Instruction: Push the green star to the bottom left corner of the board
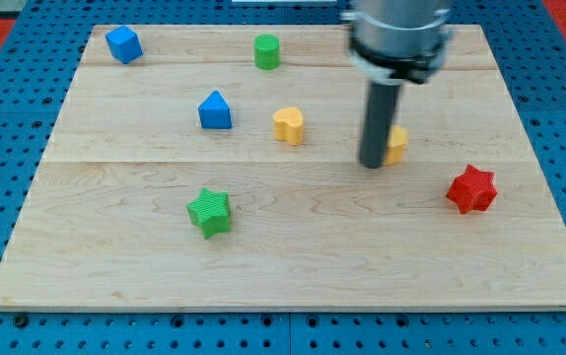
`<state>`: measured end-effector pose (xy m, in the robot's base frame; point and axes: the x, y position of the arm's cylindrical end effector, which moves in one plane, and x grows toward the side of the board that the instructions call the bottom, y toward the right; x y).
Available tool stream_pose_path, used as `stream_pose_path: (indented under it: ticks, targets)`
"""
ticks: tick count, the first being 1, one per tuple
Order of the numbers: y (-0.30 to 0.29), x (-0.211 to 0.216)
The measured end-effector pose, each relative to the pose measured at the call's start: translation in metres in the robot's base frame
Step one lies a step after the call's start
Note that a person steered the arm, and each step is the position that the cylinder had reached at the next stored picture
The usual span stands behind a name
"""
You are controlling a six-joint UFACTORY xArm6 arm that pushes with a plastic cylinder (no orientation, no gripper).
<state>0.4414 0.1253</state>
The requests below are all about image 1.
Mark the yellow block behind rod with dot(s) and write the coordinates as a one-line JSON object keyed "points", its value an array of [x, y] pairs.
{"points": [[398, 140]]}

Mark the blue triangle block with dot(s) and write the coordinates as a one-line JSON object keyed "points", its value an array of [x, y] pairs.
{"points": [[215, 113]]}

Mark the yellow heart block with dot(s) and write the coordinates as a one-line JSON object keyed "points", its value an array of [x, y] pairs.
{"points": [[289, 125]]}

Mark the blue cube block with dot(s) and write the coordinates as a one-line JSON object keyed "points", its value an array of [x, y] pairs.
{"points": [[124, 44]]}

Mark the green cylinder block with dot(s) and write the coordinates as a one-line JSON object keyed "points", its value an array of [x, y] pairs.
{"points": [[266, 51]]}

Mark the wooden board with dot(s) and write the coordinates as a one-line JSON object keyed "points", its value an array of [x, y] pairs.
{"points": [[105, 227]]}

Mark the red star block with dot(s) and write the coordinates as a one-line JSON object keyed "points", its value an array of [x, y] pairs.
{"points": [[473, 190]]}

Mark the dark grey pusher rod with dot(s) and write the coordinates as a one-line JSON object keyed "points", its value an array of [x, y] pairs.
{"points": [[379, 114]]}

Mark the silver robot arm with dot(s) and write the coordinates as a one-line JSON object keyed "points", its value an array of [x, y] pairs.
{"points": [[392, 42]]}

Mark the green star block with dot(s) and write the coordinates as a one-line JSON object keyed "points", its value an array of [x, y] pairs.
{"points": [[210, 211]]}

